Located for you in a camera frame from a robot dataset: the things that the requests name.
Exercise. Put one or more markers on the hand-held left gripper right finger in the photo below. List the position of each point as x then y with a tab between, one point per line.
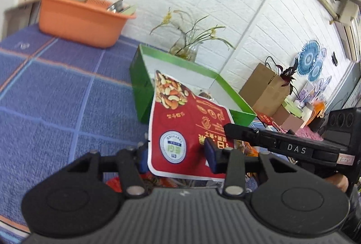
212	156

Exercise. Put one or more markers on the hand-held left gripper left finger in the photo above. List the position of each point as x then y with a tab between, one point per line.
142	159

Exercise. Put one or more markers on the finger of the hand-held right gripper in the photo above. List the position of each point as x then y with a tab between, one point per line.
245	134

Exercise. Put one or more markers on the red nut snack packet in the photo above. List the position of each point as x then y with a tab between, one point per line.
180	125

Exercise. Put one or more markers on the green cardboard box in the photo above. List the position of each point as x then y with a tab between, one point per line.
141	85

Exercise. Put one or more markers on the person's right hand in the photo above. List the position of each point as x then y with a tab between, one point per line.
339	180

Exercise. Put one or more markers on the pink fuzzy cloth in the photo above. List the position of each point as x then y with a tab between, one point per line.
308	133

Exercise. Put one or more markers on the red flat box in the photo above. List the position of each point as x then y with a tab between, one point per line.
265	119

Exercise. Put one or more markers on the pink cardboard box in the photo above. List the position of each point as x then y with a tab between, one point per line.
290	119

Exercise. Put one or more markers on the brown paper bag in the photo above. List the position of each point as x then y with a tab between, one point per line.
262	88

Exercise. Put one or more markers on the purple leafed plant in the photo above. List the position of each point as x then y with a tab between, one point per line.
289	74

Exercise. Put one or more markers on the blue decorative plates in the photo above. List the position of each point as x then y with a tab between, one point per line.
308	57

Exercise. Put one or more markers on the glass vase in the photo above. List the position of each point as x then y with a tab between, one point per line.
187	50

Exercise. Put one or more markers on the blue checked tablecloth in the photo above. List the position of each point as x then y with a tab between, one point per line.
56	91

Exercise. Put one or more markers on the green yellow-flowered plant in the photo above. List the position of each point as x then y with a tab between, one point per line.
194	32

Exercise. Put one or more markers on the white air conditioner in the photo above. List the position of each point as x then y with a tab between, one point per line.
348	26

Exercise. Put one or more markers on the orange plastic basin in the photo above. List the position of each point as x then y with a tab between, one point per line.
76	23

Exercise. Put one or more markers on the metal pot lid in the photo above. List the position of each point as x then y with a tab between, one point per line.
117	6

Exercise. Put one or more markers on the blue round wall doily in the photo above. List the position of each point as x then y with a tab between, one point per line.
316	70

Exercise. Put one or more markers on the black wall switch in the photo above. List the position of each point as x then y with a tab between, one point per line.
335	58

